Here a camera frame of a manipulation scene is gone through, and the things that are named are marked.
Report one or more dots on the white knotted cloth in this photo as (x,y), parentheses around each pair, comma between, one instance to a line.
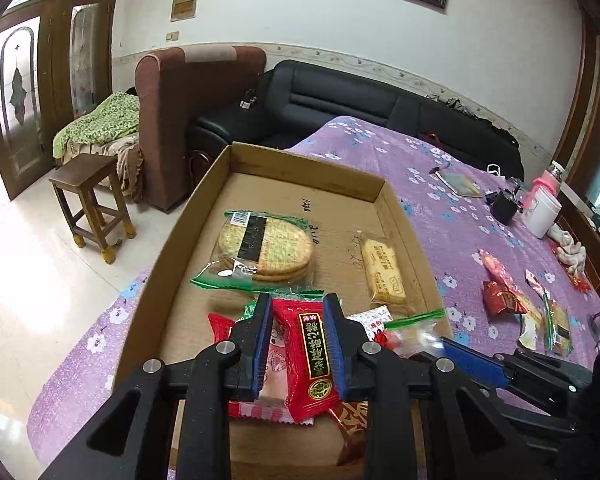
(570,252)

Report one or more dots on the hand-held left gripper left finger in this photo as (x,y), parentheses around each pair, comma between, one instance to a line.
(262,350)

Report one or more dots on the wooden glass-panel door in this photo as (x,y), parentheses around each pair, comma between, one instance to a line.
(50,85)

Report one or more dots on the wooden window frame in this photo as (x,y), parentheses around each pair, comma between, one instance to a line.
(582,95)

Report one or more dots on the pink sleeved bottle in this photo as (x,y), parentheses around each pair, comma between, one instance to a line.
(547,180)

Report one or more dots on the green floral blanket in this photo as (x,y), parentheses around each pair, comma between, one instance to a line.
(100,122)

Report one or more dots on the red gold glitter cloth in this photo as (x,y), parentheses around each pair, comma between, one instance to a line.
(582,284)

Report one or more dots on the shallow cardboard box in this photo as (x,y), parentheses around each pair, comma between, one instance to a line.
(290,195)

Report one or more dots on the wall switch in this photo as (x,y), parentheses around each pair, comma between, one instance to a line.
(171,36)

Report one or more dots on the wall plaque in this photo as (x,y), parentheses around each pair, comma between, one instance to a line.
(184,6)

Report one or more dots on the white plastic jar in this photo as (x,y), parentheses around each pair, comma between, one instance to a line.
(542,212)

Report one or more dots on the black cup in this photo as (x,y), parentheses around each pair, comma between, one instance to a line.
(505,207)

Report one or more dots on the thin booklet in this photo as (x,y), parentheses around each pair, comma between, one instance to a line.
(460,184)

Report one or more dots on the brown armchair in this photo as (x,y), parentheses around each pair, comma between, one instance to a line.
(195,110)

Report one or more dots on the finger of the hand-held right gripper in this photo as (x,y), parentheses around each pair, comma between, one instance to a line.
(545,420)
(475,360)

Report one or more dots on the round rice cracker packet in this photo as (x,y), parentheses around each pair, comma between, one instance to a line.
(265,255)

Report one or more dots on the wooden stool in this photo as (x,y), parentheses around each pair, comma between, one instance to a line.
(85,172)

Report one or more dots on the dark red gold-lettered snack packet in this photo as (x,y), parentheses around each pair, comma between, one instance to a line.
(352,425)

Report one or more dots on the beige fringed cloth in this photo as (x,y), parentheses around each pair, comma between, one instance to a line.
(127,165)

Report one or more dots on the pink patterned snack packet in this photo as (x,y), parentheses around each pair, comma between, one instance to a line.
(497,270)

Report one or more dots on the clear cracker packet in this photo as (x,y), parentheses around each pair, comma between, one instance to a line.
(557,325)

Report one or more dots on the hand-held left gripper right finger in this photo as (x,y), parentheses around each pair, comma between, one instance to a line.
(335,355)

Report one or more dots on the black leather sofa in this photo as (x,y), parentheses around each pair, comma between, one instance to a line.
(340,100)

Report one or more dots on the white red printed snack packet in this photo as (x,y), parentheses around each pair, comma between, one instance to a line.
(535,280)
(375,320)

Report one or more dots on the wooden side cabinet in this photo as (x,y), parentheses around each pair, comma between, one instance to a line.
(587,215)

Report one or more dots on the small grey device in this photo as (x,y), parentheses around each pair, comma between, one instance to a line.
(248,97)

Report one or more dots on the rectangular biscuit packet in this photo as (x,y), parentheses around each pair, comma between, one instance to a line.
(385,272)

